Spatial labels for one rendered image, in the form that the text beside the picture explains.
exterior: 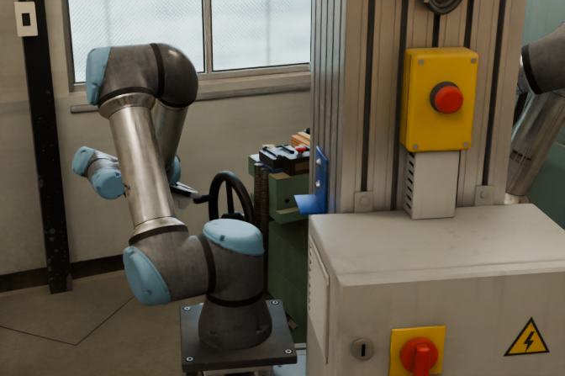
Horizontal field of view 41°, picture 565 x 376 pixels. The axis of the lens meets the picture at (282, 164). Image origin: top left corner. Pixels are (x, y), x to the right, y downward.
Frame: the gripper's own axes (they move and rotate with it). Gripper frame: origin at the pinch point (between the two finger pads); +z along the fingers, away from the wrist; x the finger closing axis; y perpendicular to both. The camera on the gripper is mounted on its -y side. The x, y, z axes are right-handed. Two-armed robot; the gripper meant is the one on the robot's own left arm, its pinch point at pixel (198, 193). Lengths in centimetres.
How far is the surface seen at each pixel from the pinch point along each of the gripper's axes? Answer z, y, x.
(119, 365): 31, 84, -56
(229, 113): 62, -12, -127
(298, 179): 15.3, -17.2, 19.2
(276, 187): 9.9, -13.1, 19.2
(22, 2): -41, -20, -122
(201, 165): 60, 15, -127
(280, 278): 34.8, 14.8, 4.9
